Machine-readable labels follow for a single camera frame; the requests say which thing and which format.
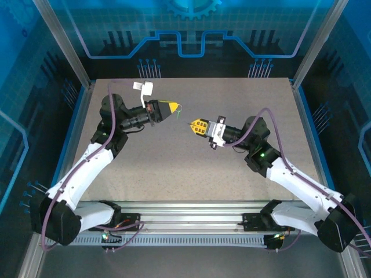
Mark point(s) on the thin green tag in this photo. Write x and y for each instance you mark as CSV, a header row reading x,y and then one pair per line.
x,y
177,115

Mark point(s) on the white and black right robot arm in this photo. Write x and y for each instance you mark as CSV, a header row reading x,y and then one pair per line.
x,y
295,179

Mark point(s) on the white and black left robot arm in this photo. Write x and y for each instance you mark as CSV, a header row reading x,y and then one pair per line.
x,y
81,173

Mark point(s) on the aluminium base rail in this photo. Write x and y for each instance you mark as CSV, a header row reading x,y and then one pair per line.
x,y
188,214

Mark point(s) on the aluminium frame post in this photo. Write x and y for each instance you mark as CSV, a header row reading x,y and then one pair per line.
x,y
319,40
63,40

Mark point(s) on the aluminium frame side rail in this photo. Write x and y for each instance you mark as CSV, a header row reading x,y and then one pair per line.
x,y
32,260
352,266

